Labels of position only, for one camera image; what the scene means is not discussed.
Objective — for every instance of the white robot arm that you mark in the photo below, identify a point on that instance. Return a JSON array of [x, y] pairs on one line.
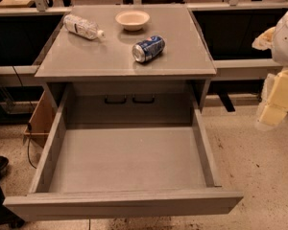
[[279, 48]]

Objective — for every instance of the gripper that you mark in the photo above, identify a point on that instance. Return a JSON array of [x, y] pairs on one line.
[[286, 38]]

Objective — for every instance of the clear plastic water bottle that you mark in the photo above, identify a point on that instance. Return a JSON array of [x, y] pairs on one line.
[[82, 27]]

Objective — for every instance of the grey drawer cabinet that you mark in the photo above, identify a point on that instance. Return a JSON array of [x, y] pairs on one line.
[[185, 57]]

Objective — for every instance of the brown cardboard box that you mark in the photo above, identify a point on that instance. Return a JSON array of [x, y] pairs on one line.
[[41, 121]]

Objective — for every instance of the white paper bowl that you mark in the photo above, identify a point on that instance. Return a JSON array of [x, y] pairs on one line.
[[132, 20]]

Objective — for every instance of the grey top drawer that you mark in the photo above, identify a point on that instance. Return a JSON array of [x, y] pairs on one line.
[[125, 156]]

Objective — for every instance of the blue soda can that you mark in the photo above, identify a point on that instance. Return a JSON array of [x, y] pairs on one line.
[[148, 49]]

